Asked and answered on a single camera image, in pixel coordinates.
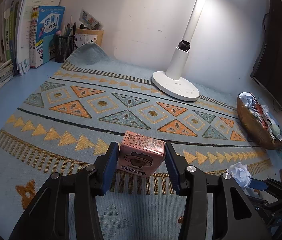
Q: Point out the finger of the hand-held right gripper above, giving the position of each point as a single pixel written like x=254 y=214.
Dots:
x=258 y=183
x=263 y=203

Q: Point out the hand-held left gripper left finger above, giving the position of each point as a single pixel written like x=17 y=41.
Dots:
x=111 y=170

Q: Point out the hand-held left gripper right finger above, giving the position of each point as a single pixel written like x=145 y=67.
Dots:
x=172 y=170

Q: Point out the small white paper ball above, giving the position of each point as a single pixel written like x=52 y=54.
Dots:
x=239 y=175

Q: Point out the pink carton box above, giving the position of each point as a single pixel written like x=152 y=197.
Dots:
x=136 y=160

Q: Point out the red carton box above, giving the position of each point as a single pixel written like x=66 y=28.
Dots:
x=259 y=111
x=264 y=125

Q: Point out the brown ribbed bowl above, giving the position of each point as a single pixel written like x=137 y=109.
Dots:
x=248 y=125

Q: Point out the blue patterned rug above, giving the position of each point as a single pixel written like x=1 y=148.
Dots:
x=81 y=120

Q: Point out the white desk lamp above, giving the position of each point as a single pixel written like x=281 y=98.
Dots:
x=178 y=85

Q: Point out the black monitor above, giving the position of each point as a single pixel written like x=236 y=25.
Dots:
x=280 y=67

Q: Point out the black mesh pen holder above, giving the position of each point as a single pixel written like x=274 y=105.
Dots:
x=63 y=48

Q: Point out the brown cardboard pen holder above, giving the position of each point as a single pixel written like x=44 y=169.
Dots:
x=88 y=38

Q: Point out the black pen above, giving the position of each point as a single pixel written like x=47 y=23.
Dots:
x=74 y=28

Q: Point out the grey pen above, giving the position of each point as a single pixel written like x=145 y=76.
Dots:
x=70 y=26

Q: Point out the printed plastic card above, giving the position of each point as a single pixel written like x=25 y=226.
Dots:
x=88 y=20

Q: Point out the row of upright books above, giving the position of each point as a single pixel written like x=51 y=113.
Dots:
x=48 y=30

